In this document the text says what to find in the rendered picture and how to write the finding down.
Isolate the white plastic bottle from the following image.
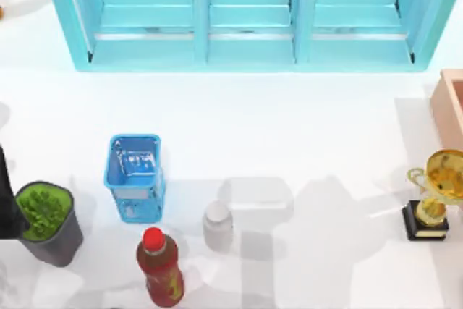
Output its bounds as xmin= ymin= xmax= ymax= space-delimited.
xmin=202 ymin=200 xmax=234 ymax=253

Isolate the blue plastic basket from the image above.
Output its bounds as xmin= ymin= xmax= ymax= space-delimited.
xmin=103 ymin=134 xmax=167 ymax=224

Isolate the light blue rack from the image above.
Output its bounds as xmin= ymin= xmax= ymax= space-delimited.
xmin=40 ymin=0 xmax=459 ymax=73

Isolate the red bottle with red cap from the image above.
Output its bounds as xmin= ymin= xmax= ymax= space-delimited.
xmin=135 ymin=227 xmax=185 ymax=308

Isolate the grey pot with green plant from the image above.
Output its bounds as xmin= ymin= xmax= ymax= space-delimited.
xmin=14 ymin=179 xmax=85 ymax=268

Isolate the gold trophy on black base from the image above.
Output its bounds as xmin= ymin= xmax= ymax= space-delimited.
xmin=402 ymin=148 xmax=463 ymax=242

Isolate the salmon-coloured box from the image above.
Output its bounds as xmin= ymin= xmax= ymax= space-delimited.
xmin=430 ymin=68 xmax=463 ymax=151

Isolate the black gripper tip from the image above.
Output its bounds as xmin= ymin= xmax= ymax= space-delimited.
xmin=0 ymin=145 xmax=32 ymax=240

